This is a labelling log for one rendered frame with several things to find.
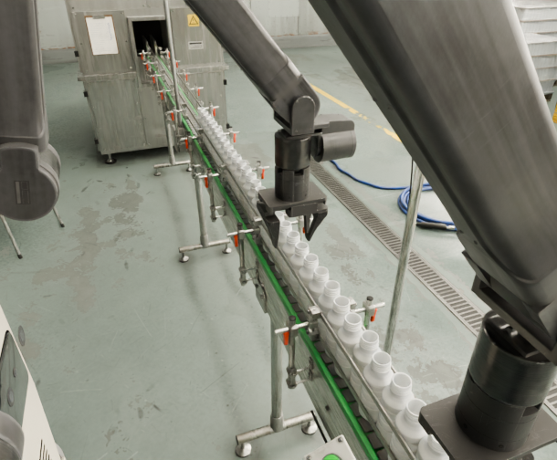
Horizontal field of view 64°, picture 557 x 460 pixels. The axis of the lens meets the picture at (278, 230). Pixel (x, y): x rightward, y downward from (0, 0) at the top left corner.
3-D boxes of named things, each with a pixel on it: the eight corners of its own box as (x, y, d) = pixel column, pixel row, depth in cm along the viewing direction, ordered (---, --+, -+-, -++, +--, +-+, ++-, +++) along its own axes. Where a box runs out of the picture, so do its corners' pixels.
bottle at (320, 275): (331, 314, 120) (334, 265, 112) (327, 329, 115) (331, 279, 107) (309, 310, 122) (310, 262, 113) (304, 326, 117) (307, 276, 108)
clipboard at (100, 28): (119, 54, 401) (112, 14, 384) (92, 56, 394) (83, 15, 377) (119, 53, 404) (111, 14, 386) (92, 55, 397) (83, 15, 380)
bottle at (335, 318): (352, 359, 107) (359, 307, 98) (330, 364, 106) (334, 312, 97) (343, 340, 112) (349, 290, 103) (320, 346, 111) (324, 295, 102)
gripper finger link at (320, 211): (275, 235, 82) (275, 189, 77) (310, 227, 84) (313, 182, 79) (289, 255, 76) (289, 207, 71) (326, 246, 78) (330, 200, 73)
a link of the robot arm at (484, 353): (468, 306, 33) (528, 361, 29) (540, 285, 35) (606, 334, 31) (451, 369, 37) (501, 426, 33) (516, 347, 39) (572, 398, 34)
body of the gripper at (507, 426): (561, 445, 38) (592, 389, 34) (463, 490, 35) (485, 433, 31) (503, 387, 43) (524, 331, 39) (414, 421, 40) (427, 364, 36)
